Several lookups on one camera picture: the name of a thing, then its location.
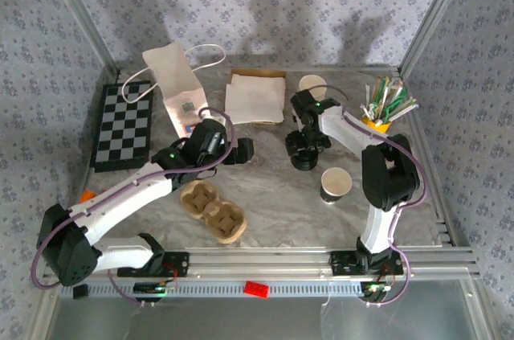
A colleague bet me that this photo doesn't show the paper cup with black sleeve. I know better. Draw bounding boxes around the paper cup with black sleeve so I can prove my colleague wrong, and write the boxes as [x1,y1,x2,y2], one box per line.
[320,166,353,207]

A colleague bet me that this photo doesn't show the brown pulp cup carrier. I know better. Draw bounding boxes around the brown pulp cup carrier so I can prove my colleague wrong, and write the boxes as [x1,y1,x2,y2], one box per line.
[179,178,248,245]

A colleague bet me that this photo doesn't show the white paper bag with handles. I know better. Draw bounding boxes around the white paper bag with handles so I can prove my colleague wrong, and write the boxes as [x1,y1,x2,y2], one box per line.
[121,42,227,139]

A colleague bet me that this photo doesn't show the black plastic cup lid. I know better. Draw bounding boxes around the black plastic cup lid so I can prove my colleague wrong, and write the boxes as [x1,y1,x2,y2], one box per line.
[291,153,320,173]

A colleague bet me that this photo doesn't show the white napkin stack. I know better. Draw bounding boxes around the white napkin stack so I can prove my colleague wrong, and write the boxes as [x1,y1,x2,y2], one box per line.
[223,73,287,126]

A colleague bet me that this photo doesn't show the nested white paper cups stack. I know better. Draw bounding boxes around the nested white paper cups stack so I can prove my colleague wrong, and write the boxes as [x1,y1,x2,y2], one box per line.
[298,74,328,102]

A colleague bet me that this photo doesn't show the black grey checkerboard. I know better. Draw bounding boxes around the black grey checkerboard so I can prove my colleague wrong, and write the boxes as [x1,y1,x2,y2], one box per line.
[88,80,155,174]

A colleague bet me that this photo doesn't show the paper-wrapped white straw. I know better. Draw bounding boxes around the paper-wrapped white straw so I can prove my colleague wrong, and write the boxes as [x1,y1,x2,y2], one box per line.
[364,82,378,117]
[384,100,420,124]

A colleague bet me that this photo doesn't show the wooden stir stick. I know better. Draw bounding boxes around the wooden stir stick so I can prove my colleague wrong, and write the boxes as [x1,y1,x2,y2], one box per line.
[371,76,385,110]

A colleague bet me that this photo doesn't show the red toy brick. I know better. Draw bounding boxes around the red toy brick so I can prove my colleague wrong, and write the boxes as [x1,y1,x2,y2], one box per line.
[243,281,270,300]

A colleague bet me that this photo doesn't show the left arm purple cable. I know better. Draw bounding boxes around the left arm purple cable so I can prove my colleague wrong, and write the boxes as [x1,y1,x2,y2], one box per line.
[31,105,238,309]

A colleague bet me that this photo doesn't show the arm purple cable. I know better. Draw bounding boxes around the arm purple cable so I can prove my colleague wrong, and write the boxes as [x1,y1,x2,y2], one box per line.
[316,84,430,309]
[31,105,238,309]

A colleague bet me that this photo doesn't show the aluminium back rail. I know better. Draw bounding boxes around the aluminium back rail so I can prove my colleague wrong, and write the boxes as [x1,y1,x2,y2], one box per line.
[114,62,402,76]

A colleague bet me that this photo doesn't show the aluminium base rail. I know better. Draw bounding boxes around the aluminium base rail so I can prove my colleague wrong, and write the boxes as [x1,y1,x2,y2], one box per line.
[43,247,481,280]

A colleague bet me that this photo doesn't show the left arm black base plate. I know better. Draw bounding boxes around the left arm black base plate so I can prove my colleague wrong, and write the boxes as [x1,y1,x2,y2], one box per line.
[116,250,190,278]

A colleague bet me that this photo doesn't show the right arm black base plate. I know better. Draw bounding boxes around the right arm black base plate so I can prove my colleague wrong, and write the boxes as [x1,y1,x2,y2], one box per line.
[329,250,405,277]

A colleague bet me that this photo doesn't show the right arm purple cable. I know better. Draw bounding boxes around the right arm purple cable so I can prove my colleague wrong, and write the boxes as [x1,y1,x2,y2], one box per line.
[316,84,430,309]

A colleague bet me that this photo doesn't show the grey slotted cable duct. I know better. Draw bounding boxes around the grey slotted cable duct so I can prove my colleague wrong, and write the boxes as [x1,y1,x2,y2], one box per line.
[59,278,365,299]

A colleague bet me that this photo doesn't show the aluminium corner post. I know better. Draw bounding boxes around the aluminium corner post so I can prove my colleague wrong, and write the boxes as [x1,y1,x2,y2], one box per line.
[39,0,124,80]
[397,0,481,76]

